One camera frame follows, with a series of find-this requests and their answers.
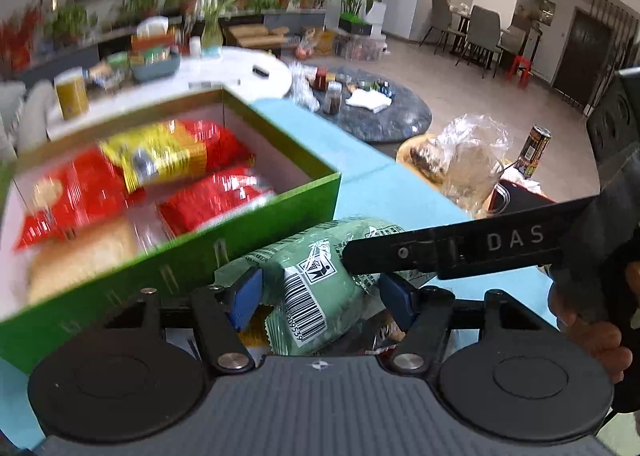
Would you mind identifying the yellow snack packet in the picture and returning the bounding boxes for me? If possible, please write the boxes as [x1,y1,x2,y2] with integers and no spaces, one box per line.
[99,120,209,195]

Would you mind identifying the orange plate with food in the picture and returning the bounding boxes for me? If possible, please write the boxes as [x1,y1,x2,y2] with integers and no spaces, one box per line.
[395,133,452,187]

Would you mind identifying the green cardboard box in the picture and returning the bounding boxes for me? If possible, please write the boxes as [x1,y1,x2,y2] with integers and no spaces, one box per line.
[0,88,342,375]

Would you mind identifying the beige recliner armchair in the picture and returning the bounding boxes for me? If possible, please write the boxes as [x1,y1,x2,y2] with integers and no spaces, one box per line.
[0,80,57,157]

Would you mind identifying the clear plastic bag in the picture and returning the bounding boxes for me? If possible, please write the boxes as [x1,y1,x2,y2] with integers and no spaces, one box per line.
[429,114,514,217]

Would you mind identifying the clear storage boxes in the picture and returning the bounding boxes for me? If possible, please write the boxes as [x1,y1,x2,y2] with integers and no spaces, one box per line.
[334,33,389,62]

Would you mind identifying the round white coffee table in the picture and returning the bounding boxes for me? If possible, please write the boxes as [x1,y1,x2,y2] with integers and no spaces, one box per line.
[46,46,294,137]

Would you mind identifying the red and black container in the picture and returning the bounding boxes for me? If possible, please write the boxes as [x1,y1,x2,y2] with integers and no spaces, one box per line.
[481,178,557,220]

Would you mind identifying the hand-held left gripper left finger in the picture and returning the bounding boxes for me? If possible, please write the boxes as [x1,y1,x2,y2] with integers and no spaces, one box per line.
[102,267,264,377]

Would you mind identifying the large red snack bag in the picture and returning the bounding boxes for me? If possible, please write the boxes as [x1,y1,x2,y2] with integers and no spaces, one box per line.
[12,146,147,253]

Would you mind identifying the green snack packet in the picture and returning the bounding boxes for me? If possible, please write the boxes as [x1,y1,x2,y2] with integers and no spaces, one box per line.
[215,217,437,358]

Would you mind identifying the red berry decoration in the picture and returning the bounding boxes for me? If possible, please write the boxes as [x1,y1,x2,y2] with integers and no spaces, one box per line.
[0,4,44,72]

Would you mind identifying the glass vase with plant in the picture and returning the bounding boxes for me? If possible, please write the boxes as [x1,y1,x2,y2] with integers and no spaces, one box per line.
[199,0,227,50]

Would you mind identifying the clear bread packet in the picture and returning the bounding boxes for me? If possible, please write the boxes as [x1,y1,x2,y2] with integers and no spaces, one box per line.
[26,218,142,305]

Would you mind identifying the dark round low table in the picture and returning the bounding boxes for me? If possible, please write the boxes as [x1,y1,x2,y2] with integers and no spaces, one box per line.
[299,66,434,143]

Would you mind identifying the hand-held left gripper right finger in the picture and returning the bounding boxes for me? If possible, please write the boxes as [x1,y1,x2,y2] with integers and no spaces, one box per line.
[379,273,551,377]

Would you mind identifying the black and green box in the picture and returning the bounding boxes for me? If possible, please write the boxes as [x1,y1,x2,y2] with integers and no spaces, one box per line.
[338,12,374,35]

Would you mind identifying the open cardboard box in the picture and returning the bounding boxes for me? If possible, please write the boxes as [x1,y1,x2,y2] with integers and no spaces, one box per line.
[221,22,292,50]

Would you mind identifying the white plastic bags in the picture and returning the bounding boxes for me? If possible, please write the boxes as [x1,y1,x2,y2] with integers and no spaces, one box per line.
[286,60,322,112]

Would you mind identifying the white cloth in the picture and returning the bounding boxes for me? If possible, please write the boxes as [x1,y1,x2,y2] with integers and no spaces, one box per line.
[344,88,393,113]

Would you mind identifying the dining table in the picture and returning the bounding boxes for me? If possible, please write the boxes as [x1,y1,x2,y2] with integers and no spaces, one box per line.
[449,4,532,67]

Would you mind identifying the orange tissue box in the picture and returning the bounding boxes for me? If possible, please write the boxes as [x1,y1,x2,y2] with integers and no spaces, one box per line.
[130,18,177,55]

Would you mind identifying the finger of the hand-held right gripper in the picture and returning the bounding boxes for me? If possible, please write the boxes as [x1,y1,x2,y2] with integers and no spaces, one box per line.
[340,196,607,281]

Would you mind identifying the brown jar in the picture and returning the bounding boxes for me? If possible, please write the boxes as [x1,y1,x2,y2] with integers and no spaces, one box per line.
[324,82,344,115]

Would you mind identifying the yellow can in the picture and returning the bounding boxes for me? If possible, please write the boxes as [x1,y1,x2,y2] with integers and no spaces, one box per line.
[53,72,91,121]

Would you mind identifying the person's right hand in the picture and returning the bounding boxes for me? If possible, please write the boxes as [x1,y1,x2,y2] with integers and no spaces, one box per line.
[547,282,634,385]

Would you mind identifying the red checkered snack packet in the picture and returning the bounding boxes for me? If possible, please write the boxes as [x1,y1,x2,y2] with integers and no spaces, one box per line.
[158,168,277,237]

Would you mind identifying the blue basin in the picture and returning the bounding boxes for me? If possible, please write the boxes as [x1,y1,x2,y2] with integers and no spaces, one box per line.
[130,53,182,83]

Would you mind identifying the red stool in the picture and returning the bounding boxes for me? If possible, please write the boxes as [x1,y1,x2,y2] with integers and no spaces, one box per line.
[509,54,535,87]

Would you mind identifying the white floor appliance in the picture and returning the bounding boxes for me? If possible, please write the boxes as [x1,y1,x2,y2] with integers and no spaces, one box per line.
[366,2,389,37]

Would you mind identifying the patterned drink can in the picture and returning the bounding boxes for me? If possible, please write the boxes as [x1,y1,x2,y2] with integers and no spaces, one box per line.
[516,124,554,180]

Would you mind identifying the dark wooden door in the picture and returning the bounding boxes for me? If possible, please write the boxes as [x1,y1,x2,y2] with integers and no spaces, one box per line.
[551,7,614,110]

